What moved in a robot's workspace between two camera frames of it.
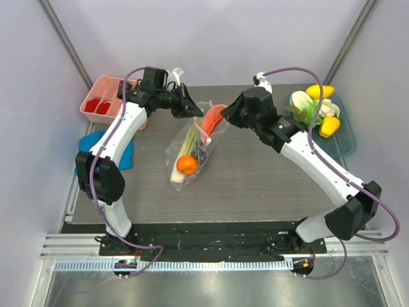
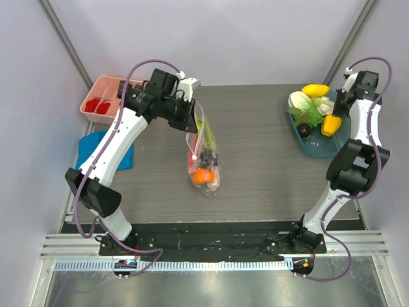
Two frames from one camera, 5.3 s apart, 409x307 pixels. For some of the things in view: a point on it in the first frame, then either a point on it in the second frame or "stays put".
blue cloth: (88, 141) stays put
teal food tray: (342, 143) stays put
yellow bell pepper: (330, 125) stays put
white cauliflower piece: (328, 109) stays put
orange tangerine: (187, 165) -> (202, 176)
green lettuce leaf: (307, 115) stays put
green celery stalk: (188, 148) -> (203, 129)
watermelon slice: (211, 119) -> (192, 167)
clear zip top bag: (186, 155) -> (204, 157)
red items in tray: (91, 105) stays put
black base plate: (192, 242) stays put
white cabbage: (300, 100) stays put
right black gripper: (240, 107) -> (342, 98)
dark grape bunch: (202, 156) -> (207, 158)
